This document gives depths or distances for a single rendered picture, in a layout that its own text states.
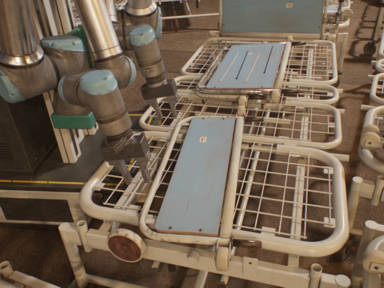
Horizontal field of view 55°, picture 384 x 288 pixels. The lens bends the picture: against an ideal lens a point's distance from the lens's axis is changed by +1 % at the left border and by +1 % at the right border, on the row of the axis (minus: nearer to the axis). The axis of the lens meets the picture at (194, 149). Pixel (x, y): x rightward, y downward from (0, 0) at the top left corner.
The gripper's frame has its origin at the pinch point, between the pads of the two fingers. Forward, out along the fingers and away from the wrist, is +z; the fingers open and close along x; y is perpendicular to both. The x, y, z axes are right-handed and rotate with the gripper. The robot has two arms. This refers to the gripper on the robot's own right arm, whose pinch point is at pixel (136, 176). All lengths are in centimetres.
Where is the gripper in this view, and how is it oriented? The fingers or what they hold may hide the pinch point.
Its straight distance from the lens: 116.4
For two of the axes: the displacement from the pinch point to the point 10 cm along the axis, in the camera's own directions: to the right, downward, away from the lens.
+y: 1.6, -5.5, 8.2
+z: 2.4, 8.3, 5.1
